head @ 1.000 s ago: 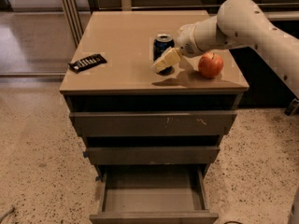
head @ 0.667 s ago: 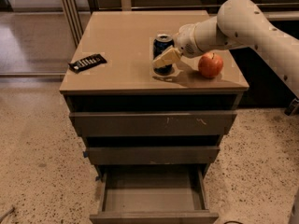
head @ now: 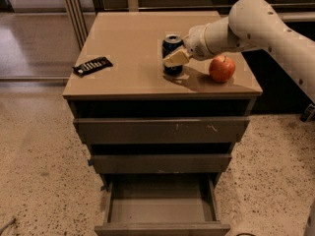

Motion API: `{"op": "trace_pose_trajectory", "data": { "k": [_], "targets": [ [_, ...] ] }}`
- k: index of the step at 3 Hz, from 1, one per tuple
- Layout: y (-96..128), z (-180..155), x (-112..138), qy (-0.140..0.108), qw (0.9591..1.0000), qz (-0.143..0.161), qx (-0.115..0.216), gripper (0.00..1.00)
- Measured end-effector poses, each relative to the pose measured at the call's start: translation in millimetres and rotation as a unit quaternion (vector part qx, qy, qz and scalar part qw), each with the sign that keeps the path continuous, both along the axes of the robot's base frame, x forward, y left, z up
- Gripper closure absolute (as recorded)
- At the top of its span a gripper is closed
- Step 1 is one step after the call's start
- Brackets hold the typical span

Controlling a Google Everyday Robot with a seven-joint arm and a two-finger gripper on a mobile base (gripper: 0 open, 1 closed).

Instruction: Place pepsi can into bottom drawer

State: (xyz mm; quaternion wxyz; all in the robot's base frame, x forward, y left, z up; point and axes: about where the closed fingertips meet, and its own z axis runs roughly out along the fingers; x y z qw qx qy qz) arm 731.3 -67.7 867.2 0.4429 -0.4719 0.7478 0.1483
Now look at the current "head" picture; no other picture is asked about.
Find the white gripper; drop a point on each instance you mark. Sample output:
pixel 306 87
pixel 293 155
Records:
pixel 196 44

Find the blue pepsi can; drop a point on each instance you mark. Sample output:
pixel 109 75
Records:
pixel 170 43

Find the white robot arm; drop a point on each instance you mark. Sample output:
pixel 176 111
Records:
pixel 251 24

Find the top grey drawer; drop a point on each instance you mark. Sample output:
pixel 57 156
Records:
pixel 127 131

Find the grey drawer cabinet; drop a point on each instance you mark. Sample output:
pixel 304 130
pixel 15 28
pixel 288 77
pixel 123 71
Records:
pixel 136 86

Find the middle grey drawer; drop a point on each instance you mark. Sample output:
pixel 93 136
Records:
pixel 160 164

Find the bottom grey open drawer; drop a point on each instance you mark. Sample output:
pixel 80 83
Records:
pixel 161 205

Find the red apple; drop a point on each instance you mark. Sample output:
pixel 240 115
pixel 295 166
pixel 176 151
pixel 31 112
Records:
pixel 221 68

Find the black snack bar wrapper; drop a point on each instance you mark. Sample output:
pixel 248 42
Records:
pixel 92 66

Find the dark object on floor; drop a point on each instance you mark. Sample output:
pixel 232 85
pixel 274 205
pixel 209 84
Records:
pixel 308 114

